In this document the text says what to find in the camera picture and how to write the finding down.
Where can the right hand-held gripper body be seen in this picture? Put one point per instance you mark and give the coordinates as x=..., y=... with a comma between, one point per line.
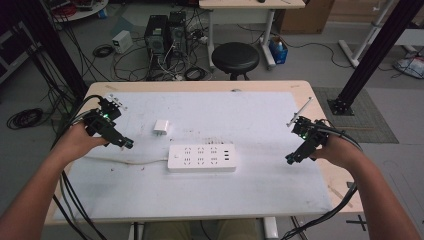
x=310, y=136

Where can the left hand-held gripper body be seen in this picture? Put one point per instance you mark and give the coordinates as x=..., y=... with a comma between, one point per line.
x=101, y=124

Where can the person's left hand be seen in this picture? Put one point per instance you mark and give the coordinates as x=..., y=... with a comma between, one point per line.
x=78, y=138

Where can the person's right hand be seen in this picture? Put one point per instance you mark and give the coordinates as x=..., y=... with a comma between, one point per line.
x=336, y=151

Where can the white charger plug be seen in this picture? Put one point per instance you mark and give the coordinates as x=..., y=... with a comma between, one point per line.
x=161, y=127

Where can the dark grey floor mat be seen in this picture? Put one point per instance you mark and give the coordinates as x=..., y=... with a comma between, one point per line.
x=373, y=126

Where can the white power strip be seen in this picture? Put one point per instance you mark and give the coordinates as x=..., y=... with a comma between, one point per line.
x=201, y=157

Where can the white table mat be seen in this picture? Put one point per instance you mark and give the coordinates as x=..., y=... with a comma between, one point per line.
x=216, y=196

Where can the white power supply box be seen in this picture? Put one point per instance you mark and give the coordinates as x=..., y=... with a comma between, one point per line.
x=122, y=41

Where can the light wooden table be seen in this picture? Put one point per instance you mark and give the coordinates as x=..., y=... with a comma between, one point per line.
x=200, y=86

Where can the black computer tower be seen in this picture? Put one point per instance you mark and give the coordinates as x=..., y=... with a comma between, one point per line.
x=177, y=31
x=156, y=36

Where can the black round stool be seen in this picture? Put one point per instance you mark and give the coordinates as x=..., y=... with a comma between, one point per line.
x=235, y=57

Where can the white metal stand leg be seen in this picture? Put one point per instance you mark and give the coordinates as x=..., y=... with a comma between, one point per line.
x=363, y=40

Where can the round white table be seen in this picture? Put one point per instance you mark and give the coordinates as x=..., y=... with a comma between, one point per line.
x=83, y=10

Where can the brown cardboard box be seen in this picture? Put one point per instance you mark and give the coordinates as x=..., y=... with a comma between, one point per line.
x=305, y=16

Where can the white desk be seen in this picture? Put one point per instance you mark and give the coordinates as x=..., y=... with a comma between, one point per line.
x=250, y=4

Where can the black metal frame post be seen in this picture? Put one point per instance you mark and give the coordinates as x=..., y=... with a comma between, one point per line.
x=376, y=53
x=50, y=43

